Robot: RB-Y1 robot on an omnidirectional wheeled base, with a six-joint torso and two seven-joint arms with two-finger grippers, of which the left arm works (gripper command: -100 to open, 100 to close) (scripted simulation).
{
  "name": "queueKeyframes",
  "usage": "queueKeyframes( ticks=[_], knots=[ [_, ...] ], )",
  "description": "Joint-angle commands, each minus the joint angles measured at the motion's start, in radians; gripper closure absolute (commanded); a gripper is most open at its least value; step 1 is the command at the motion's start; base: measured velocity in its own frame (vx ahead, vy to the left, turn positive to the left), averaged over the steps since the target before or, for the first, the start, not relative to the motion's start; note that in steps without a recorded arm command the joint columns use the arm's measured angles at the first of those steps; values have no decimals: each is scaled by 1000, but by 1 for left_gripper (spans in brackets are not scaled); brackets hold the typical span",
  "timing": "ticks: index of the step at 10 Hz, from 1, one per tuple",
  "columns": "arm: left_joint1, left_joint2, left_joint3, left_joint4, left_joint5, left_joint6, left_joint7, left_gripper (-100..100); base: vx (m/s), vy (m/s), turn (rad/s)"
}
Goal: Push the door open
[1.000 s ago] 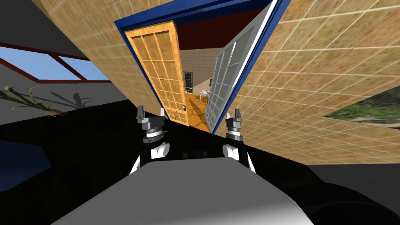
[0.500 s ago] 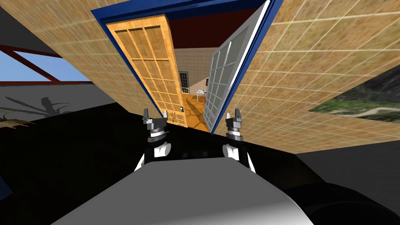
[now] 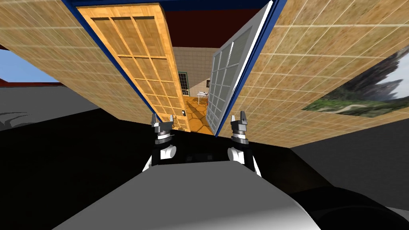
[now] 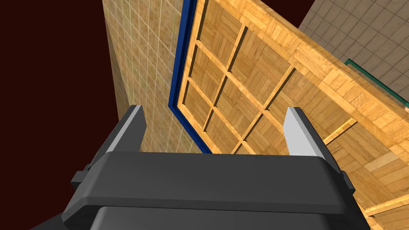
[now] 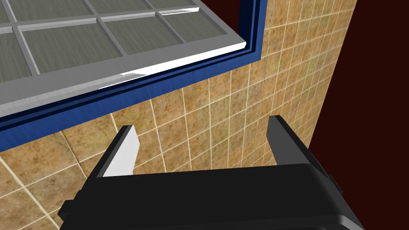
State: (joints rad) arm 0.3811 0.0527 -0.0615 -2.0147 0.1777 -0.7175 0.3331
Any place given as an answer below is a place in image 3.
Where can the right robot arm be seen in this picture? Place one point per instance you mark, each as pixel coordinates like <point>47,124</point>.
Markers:
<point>240,153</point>

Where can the green framed window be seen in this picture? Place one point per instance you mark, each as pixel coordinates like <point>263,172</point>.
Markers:
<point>183,83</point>

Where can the wooden panelled door leaf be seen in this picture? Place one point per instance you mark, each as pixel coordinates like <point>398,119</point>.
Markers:
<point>140,54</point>

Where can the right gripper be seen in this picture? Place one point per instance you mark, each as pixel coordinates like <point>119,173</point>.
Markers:
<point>239,126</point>

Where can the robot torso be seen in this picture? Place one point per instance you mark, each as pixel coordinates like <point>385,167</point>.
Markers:
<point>191,198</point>

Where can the landscape wall picture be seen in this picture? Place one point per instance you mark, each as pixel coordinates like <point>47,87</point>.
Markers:
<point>367,92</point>

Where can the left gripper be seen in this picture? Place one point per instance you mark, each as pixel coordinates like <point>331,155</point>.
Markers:
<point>163,127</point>

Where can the white table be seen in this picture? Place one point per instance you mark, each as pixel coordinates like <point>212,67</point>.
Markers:
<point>202,95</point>

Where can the grey panelled door leaf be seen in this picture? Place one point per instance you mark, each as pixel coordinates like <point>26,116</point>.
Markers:
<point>225,73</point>

